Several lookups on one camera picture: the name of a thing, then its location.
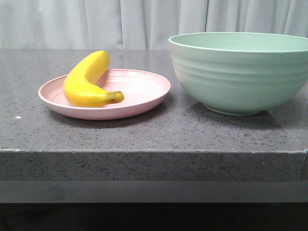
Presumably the white curtain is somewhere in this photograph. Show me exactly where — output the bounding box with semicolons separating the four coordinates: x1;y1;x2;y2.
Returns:
0;0;308;50

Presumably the pink plate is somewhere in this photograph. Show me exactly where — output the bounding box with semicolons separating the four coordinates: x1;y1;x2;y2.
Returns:
38;69;171;120

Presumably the green bowl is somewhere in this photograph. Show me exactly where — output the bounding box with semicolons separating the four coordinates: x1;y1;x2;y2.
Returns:
169;32;308;116

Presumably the yellow banana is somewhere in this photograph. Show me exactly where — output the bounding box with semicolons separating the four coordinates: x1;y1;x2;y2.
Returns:
64;51;124;108

